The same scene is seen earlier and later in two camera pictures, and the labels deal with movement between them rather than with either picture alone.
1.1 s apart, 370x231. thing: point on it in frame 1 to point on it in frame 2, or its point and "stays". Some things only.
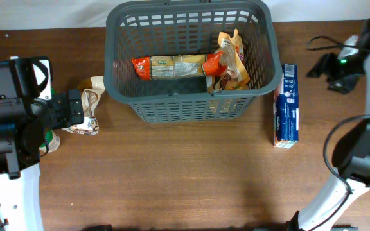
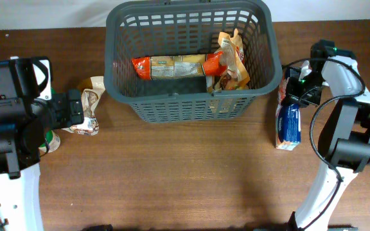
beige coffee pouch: (235, 75) stays
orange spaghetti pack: (148, 67) stays
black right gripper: (326, 65) to (293, 94)
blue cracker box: (286, 108) stays
